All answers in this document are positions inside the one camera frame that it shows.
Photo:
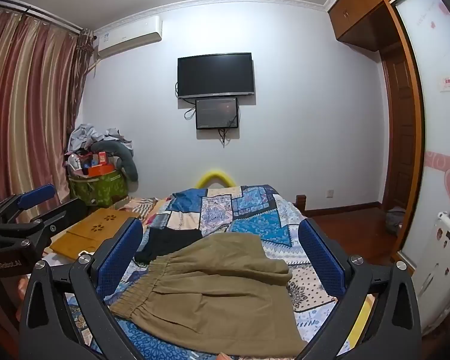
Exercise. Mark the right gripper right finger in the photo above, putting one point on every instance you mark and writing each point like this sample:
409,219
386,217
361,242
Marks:
392,330

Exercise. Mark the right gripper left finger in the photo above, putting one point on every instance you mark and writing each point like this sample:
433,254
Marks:
64,315

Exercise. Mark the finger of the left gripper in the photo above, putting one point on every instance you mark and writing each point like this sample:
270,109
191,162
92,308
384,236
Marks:
37,233
35,196

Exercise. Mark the khaki cargo pants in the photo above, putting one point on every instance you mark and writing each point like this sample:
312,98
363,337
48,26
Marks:
219,294

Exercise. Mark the wooden lap tray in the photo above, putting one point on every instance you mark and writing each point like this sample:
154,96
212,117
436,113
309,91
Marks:
88,234

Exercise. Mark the blue patchwork quilt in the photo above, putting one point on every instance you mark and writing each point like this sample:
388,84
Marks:
258,210

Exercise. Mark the green storage basket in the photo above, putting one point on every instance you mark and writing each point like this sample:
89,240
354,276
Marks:
101,191

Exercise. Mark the orange box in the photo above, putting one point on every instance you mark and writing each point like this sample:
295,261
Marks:
100,170

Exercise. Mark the black folded garment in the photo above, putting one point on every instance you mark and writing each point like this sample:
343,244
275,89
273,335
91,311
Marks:
163,241

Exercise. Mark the grey stuffed toy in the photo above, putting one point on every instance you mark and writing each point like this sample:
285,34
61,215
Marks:
126,163

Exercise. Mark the striped red curtain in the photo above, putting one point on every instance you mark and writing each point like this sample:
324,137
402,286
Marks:
42,76

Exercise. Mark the yellow curved pillow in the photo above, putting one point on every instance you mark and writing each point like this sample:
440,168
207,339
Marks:
215,176

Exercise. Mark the white air conditioner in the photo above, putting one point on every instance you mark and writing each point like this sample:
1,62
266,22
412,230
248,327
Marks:
141,32

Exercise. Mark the wooden door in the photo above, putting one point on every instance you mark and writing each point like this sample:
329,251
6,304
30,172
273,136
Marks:
402,128

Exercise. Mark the wooden overhead cabinet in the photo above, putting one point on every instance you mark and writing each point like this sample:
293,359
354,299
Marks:
364,23

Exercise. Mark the frosted sliding wardrobe door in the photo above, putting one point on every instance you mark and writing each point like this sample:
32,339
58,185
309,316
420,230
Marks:
427,25

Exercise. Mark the white wall socket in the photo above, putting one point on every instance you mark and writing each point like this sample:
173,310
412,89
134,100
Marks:
329,193

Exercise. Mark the small black wall monitor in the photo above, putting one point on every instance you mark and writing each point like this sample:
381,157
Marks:
217,113

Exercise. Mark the wall mounted black television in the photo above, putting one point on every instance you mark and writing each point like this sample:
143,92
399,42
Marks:
229,74

